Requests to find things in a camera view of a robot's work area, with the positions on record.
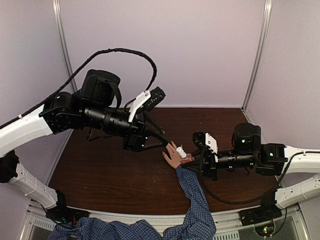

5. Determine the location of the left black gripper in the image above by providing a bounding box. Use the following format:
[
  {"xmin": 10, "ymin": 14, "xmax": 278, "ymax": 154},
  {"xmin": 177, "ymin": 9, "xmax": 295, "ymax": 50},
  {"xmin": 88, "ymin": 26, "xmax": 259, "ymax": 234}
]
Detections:
[{"xmin": 81, "ymin": 102, "xmax": 170, "ymax": 153}]

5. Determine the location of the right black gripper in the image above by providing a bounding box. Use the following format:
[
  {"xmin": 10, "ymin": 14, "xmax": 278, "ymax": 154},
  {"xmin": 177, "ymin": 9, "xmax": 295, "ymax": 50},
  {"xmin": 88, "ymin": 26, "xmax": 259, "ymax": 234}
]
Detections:
[{"xmin": 181, "ymin": 148, "xmax": 256, "ymax": 182}]

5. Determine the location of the pink nail polish bottle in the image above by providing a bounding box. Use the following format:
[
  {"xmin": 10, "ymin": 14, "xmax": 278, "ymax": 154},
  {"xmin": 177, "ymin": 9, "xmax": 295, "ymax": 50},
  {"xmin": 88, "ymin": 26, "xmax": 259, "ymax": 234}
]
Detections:
[{"xmin": 180, "ymin": 154, "xmax": 195, "ymax": 164}]

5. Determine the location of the white nail polish cap brush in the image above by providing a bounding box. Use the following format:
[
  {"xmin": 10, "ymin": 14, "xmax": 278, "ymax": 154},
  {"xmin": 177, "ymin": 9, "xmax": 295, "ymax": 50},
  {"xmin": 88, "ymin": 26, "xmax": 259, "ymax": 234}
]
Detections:
[{"xmin": 176, "ymin": 146, "xmax": 188, "ymax": 159}]

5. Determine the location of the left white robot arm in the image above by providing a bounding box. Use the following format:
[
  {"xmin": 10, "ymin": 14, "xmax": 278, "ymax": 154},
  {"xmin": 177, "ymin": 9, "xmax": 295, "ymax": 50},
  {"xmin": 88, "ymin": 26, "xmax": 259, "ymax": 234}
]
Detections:
[{"xmin": 0, "ymin": 69, "xmax": 168, "ymax": 222}]

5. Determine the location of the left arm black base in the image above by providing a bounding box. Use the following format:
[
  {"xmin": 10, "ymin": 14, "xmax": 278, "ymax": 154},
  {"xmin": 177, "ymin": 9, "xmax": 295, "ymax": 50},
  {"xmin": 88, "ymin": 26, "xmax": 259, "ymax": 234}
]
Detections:
[{"xmin": 46, "ymin": 207, "xmax": 90, "ymax": 223}]

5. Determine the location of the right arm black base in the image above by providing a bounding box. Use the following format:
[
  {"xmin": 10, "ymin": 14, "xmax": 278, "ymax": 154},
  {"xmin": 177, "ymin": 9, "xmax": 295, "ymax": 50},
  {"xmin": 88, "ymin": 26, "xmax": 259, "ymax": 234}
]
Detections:
[{"xmin": 238, "ymin": 206, "xmax": 282, "ymax": 226}]

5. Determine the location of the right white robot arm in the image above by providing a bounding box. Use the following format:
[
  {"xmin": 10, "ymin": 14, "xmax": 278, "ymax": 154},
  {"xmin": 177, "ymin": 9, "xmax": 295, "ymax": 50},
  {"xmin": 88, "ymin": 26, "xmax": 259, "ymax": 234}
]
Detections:
[{"xmin": 182, "ymin": 122, "xmax": 320, "ymax": 221}]

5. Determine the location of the mannequin hand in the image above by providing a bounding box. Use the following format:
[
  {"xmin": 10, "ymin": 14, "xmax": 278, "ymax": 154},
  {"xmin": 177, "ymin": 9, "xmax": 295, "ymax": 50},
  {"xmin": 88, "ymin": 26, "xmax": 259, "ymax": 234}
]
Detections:
[{"xmin": 162, "ymin": 141, "xmax": 187, "ymax": 169}]

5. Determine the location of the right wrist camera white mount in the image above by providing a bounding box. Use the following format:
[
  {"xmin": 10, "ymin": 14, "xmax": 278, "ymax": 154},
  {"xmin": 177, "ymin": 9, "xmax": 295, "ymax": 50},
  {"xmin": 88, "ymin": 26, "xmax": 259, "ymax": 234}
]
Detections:
[{"xmin": 192, "ymin": 132, "xmax": 219, "ymax": 162}]

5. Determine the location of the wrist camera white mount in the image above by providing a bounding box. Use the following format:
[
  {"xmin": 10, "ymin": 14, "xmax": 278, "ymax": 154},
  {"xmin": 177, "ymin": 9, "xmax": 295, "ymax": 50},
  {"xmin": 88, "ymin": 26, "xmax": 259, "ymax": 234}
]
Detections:
[
  {"xmin": 128, "ymin": 86, "xmax": 166, "ymax": 123},
  {"xmin": 192, "ymin": 132, "xmax": 219, "ymax": 162}
]

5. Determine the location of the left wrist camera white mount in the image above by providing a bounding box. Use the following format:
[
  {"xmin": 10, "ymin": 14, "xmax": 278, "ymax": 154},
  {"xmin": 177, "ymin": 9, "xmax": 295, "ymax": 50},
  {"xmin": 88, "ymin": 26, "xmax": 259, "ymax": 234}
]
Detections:
[{"xmin": 128, "ymin": 86, "xmax": 166, "ymax": 123}]

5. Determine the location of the left black braided cable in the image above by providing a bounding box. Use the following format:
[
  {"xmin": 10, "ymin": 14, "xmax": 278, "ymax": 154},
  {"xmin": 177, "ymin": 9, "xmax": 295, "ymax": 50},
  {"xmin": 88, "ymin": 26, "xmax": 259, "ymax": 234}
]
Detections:
[{"xmin": 14, "ymin": 48, "xmax": 158, "ymax": 121}]

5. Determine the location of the right black cable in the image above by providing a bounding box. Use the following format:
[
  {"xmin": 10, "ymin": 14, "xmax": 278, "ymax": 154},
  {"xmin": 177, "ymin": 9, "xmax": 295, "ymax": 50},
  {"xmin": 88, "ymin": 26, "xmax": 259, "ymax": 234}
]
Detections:
[{"xmin": 198, "ymin": 149, "xmax": 306, "ymax": 205}]

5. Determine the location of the left aluminium frame post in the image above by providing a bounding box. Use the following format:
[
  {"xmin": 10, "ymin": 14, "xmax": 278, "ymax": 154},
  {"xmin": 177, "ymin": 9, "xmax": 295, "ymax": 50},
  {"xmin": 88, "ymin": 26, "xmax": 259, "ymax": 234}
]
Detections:
[{"xmin": 52, "ymin": 0, "xmax": 73, "ymax": 77}]

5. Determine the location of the aluminium frame post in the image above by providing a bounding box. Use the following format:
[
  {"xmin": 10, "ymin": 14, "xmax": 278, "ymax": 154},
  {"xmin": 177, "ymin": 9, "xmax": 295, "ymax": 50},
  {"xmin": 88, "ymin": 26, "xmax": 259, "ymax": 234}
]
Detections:
[
  {"xmin": 52, "ymin": 0, "xmax": 73, "ymax": 77},
  {"xmin": 241, "ymin": 0, "xmax": 273, "ymax": 113}
]

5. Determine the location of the right aluminium frame post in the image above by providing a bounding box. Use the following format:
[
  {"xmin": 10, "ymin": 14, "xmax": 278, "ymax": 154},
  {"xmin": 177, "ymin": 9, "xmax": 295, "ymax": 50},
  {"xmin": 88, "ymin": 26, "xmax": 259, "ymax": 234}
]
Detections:
[{"xmin": 241, "ymin": 0, "xmax": 273, "ymax": 113}]

